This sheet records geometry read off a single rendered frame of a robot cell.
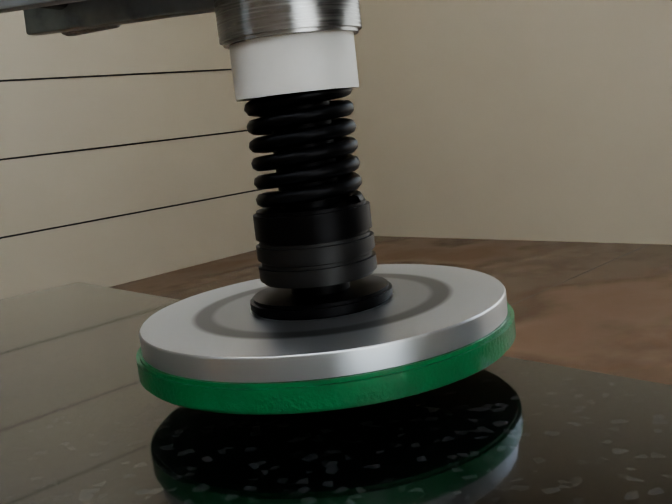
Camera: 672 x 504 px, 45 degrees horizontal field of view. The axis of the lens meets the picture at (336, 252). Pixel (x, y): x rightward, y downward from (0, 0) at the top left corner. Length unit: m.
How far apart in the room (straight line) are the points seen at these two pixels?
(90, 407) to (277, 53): 0.24
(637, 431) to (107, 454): 0.25
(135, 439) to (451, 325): 0.17
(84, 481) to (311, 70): 0.23
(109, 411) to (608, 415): 0.28
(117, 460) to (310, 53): 0.23
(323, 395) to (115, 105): 5.81
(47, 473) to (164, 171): 5.93
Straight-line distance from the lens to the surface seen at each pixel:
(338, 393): 0.38
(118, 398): 0.52
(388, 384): 0.38
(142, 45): 6.34
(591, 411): 0.42
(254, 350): 0.40
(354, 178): 0.46
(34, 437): 0.48
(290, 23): 0.43
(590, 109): 5.63
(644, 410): 0.42
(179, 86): 6.47
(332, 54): 0.44
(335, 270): 0.44
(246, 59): 0.45
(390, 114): 6.58
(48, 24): 0.63
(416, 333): 0.39
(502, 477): 0.35
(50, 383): 0.58
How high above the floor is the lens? 1.02
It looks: 9 degrees down
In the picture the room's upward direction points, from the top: 7 degrees counter-clockwise
